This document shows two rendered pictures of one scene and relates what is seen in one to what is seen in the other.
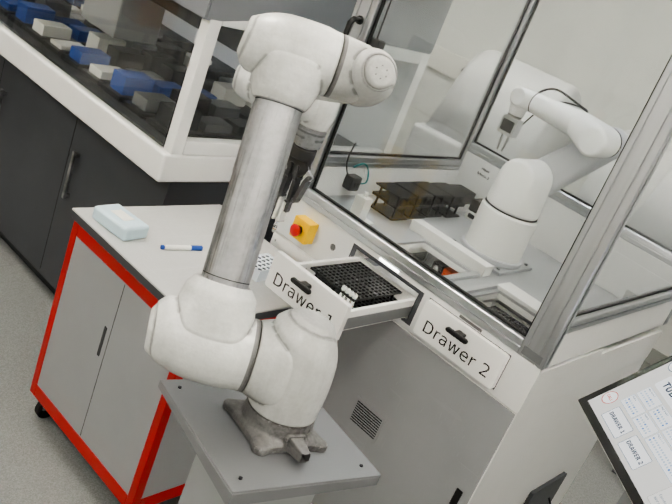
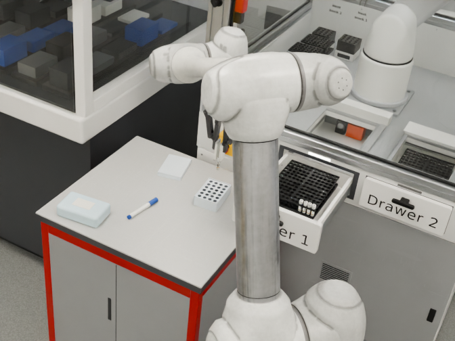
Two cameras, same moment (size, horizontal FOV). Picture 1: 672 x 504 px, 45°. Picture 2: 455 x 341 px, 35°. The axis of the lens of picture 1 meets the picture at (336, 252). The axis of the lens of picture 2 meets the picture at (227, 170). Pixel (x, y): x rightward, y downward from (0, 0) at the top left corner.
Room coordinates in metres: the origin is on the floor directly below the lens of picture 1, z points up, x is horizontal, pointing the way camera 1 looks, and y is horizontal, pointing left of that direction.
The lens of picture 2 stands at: (0.33, 0.52, 2.23)
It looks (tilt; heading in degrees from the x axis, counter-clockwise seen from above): 34 degrees down; 349
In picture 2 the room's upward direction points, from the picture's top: 6 degrees clockwise
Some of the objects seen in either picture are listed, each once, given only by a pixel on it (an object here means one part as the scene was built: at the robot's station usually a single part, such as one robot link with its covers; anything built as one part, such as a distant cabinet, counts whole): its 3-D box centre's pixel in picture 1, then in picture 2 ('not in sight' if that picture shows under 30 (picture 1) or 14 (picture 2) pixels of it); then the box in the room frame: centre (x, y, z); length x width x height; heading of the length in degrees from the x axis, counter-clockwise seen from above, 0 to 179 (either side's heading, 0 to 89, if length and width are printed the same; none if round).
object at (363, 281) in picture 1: (353, 288); (301, 191); (2.16, -0.09, 0.87); 0.22 x 0.18 x 0.06; 145
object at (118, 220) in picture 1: (120, 221); (83, 209); (2.18, 0.62, 0.78); 0.15 x 0.10 x 0.04; 61
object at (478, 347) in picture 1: (459, 342); (403, 206); (2.08, -0.41, 0.87); 0.29 x 0.02 x 0.11; 55
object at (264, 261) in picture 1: (262, 267); (212, 194); (2.26, 0.19, 0.78); 0.12 x 0.08 x 0.04; 150
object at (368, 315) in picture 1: (354, 290); (302, 191); (2.17, -0.09, 0.86); 0.40 x 0.26 x 0.06; 145
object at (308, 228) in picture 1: (303, 229); (228, 143); (2.44, 0.12, 0.88); 0.07 x 0.05 x 0.07; 55
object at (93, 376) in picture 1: (174, 356); (160, 283); (2.25, 0.35, 0.38); 0.62 x 0.58 x 0.76; 55
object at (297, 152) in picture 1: (299, 159); not in sight; (2.21, 0.19, 1.15); 0.08 x 0.07 x 0.09; 60
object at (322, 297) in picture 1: (306, 294); (275, 221); (2.00, 0.03, 0.87); 0.29 x 0.02 x 0.11; 55
